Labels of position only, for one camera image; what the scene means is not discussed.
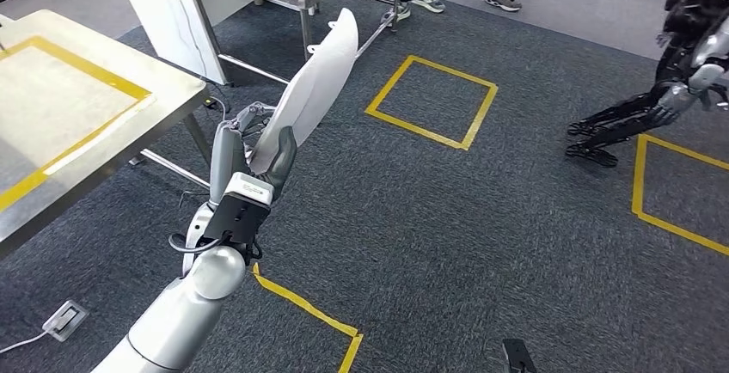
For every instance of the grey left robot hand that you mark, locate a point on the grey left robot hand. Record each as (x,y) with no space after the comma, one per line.
(225,154)

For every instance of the white plastic car part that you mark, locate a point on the white plastic car part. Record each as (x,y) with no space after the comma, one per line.
(319,86)

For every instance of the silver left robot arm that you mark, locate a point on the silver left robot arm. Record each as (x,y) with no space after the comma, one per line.
(176,319)

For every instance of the white desk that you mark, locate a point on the white desk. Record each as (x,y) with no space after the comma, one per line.
(159,17)

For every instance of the yellow floor tape square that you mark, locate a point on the yellow floor tape square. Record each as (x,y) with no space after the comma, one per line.
(639,188)
(450,74)
(307,305)

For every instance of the grey floor socket box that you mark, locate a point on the grey floor socket box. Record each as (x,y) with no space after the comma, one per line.
(65,320)

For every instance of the black humanoid robot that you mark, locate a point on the black humanoid robot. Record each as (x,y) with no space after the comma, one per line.
(683,12)

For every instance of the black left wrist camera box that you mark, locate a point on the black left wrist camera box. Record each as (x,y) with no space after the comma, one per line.
(239,217)

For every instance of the black bracket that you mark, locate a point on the black bracket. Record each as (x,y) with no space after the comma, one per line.
(518,356)

